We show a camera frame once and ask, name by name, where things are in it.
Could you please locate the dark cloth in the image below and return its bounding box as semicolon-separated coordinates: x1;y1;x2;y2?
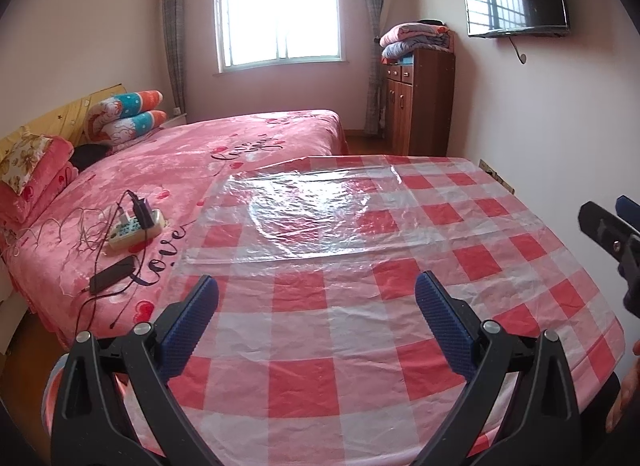
69;143;113;169

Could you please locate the yellow headboard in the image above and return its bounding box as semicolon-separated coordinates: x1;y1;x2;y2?
0;83;126;151

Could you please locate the window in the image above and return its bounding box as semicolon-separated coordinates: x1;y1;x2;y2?
214;0;351;74

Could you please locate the black phone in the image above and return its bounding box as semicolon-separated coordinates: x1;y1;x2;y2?
89;255;137;295

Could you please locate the beige power strip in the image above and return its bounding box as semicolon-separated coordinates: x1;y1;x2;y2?
107;209;166;250

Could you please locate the thin white cable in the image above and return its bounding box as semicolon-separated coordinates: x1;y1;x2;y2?
15;206;116;257

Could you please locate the television cable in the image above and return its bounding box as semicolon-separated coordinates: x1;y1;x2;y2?
507;36;528;66

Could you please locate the stack of folded blankets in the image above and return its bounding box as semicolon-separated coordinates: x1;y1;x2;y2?
379;20;453;60

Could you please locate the pink bed blanket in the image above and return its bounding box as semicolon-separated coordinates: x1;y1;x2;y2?
0;108;351;352

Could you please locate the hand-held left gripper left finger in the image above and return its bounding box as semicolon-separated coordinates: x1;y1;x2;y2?
50;274;226;466

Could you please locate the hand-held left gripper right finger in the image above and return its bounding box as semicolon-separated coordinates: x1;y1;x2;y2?
415;271;586;466

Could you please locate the brown wooden cabinet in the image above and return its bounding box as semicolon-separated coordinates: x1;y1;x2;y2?
384;48;457;157

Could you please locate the floral pillow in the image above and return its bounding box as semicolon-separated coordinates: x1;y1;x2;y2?
0;132;53;197

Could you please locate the grey checked curtain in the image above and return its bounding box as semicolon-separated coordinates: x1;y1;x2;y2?
354;0;393;135
159;0;187;117

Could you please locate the white drawer cabinet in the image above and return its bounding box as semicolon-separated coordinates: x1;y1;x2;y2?
0;273;26;354

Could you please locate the black charger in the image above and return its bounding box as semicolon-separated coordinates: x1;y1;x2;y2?
131;197;156;231

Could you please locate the pink folded blanket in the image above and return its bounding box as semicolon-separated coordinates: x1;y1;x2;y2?
0;135;78;227

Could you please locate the person's right hand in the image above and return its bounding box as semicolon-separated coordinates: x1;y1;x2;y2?
606;341;640;434

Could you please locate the black cable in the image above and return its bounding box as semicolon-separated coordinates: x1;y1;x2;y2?
75;190;151;341

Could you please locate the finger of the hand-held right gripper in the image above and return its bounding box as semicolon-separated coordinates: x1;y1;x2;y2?
578;202;640;264
615;196;640;234

